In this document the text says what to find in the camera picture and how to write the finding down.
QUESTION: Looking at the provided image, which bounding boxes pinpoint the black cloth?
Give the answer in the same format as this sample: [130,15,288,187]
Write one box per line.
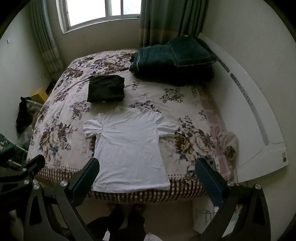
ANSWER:
[15,96,35,135]

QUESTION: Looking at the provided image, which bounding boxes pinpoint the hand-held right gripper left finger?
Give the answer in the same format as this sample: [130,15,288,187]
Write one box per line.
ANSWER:
[23,157,100,241]

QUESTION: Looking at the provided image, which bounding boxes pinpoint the white t-shirt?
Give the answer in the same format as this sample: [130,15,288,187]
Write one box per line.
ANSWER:
[82,105,179,193]

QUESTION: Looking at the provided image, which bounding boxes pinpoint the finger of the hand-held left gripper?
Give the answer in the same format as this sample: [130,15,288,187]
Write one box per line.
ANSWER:
[0,154,46,194]

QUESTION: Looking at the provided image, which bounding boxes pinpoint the green striped curtain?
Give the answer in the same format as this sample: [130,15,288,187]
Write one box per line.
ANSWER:
[139,0,208,48]
[29,0,65,79]

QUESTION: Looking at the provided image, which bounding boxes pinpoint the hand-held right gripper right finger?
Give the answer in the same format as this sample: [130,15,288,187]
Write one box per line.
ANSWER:
[195,158,271,241]

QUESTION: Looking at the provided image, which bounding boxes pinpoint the yellow box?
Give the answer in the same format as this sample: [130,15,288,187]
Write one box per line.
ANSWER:
[31,87,49,105]

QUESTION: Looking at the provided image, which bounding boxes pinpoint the dark green quilt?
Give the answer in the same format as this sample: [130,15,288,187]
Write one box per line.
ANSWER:
[129,45,214,84]

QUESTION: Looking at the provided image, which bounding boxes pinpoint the beige cloth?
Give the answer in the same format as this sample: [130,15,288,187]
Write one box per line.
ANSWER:
[218,132,238,161]

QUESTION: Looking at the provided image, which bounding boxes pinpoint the white headboard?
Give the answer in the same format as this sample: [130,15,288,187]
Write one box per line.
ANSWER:
[196,32,289,183]

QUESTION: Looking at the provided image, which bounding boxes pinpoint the floral bed sheet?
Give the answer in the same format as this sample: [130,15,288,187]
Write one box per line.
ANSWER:
[26,48,238,204]

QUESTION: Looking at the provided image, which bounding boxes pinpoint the green wire rack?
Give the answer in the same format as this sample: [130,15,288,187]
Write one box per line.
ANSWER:
[0,133,29,167]

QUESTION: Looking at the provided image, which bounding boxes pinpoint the black folded clothes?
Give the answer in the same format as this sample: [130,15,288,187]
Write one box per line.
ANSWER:
[87,75,125,103]

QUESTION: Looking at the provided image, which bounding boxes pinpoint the window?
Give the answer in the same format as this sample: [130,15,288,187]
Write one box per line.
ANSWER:
[57,0,142,34]

